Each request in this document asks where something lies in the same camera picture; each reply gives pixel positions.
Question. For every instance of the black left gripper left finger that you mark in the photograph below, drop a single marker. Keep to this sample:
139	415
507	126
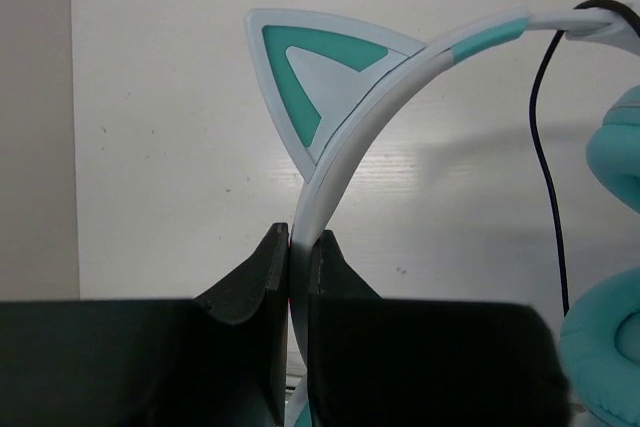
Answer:
218	359

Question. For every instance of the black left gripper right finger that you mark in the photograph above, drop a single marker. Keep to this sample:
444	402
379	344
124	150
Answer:
375	361

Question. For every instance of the teal cat-ear headphones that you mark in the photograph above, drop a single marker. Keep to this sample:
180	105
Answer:
331	84

